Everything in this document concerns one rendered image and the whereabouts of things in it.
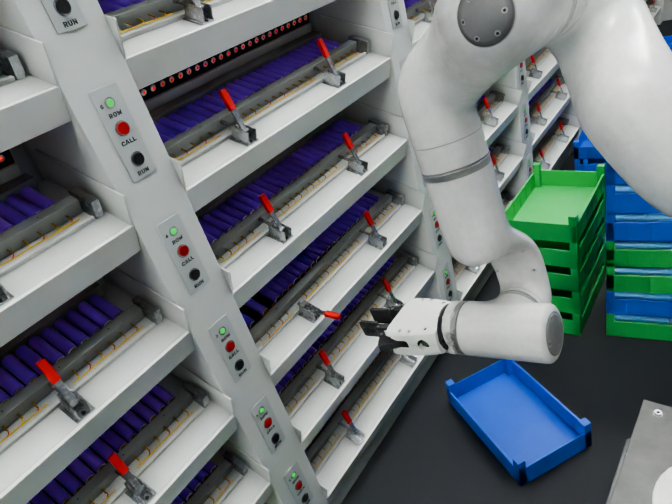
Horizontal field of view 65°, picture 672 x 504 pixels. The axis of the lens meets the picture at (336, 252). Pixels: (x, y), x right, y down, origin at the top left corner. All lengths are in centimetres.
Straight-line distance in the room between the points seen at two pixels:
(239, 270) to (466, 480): 77
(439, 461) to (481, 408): 19
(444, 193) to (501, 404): 91
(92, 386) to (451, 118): 60
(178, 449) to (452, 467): 71
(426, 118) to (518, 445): 95
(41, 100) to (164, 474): 57
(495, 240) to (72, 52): 57
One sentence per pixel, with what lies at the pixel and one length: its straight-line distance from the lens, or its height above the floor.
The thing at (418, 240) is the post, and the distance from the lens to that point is 142.
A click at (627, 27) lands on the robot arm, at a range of 62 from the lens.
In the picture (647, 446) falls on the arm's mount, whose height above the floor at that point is 37.
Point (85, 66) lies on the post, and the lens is 73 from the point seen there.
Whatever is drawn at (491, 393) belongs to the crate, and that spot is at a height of 0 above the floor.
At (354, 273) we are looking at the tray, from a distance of 116.
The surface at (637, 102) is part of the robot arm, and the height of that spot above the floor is 94.
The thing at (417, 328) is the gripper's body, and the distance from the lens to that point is 85.
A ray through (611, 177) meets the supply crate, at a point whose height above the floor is 50.
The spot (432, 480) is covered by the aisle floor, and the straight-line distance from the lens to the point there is 139.
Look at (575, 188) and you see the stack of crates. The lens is 173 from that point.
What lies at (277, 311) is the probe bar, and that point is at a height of 55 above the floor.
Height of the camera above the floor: 114
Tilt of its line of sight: 30 degrees down
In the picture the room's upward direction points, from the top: 18 degrees counter-clockwise
